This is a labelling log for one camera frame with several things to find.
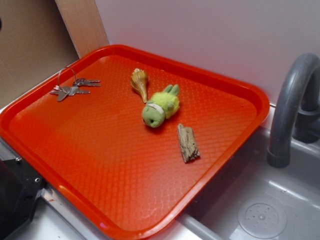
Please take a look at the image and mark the silver keys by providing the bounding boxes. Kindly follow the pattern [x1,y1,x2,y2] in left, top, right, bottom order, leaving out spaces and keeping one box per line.
[49,66,101,102]

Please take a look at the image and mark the orange plastic tray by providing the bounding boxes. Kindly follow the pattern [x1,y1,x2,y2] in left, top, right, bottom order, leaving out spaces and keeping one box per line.
[0,45,270,240]

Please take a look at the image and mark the green yellow plush toy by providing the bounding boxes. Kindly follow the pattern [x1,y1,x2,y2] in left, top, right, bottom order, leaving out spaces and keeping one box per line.
[141,84,180,128]

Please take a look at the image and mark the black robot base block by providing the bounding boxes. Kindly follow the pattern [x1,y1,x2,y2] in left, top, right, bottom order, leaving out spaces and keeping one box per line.
[0,157,45,240]

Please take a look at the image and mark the tan conch seashell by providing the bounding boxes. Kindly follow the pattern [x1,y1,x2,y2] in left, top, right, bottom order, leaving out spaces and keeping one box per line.
[130,68,149,104]

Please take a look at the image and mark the grey toy sink basin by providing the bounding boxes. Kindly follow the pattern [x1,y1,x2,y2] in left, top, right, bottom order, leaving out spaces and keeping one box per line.
[178,128,320,240]

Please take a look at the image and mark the light wooden board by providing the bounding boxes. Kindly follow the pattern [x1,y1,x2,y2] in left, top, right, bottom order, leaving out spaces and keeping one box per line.
[55,0,109,58]

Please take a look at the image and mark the weathered wood piece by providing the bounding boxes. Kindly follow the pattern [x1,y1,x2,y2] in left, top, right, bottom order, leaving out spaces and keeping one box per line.
[177,123,201,164]

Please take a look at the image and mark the grey curved faucet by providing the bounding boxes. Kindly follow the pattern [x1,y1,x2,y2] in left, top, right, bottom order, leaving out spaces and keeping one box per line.
[267,53,320,168]

